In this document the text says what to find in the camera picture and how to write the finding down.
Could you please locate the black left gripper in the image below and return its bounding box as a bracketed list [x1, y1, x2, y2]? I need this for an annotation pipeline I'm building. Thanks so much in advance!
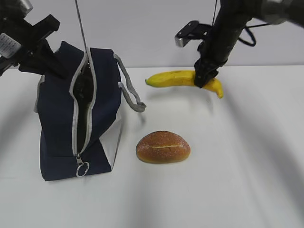
[0, 15, 68, 79]

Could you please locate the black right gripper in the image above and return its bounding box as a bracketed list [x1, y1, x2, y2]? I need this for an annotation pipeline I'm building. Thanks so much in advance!
[194, 33, 238, 88]

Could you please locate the yellow banana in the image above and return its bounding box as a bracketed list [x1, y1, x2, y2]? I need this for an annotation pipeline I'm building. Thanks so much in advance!
[145, 70, 224, 98]

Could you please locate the navy blue lunch bag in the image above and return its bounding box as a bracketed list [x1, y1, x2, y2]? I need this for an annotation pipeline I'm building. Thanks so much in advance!
[35, 42, 146, 181]

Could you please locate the brown bread roll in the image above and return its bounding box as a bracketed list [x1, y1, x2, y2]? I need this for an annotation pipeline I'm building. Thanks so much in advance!
[136, 131, 191, 164]

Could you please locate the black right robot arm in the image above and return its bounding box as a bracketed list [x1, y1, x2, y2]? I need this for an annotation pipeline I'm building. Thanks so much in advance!
[194, 0, 304, 88]

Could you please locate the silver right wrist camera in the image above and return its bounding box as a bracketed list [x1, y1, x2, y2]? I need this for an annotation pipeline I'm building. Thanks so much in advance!
[174, 20, 212, 48]

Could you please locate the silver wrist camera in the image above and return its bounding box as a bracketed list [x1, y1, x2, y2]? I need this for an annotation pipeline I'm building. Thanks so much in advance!
[174, 20, 212, 48]
[13, 0, 33, 16]

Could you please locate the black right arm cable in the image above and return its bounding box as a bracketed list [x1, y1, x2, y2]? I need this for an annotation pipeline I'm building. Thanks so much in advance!
[238, 19, 269, 47]

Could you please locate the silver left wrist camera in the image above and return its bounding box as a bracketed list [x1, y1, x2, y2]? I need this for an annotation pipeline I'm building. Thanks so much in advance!
[13, 0, 33, 16]

